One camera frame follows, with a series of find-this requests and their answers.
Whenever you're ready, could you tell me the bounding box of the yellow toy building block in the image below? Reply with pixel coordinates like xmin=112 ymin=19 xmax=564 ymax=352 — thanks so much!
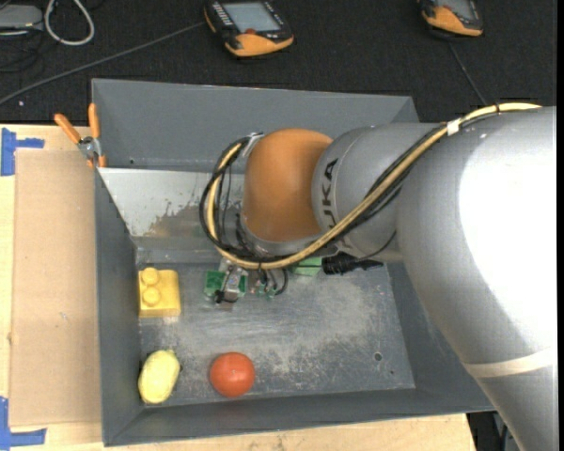
xmin=137 ymin=266 xmax=182 ymax=320

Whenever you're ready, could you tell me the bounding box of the grey metal bin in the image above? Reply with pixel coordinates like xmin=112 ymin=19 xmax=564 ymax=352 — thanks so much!
xmin=89 ymin=77 xmax=495 ymax=448

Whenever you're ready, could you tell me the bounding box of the red toy tomato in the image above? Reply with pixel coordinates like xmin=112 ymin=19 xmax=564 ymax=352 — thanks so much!
xmin=208 ymin=350 xmax=257 ymax=399

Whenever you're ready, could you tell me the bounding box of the yellow toy lemon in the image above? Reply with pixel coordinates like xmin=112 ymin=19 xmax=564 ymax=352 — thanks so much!
xmin=136 ymin=349 xmax=182 ymax=406

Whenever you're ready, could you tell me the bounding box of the brown cardboard board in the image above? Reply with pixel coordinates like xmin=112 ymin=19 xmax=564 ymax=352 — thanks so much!
xmin=8 ymin=148 xmax=105 ymax=429

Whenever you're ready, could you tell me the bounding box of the black cylinder on white bracket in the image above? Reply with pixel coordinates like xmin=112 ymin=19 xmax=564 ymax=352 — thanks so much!
xmin=321 ymin=251 xmax=385 ymax=276

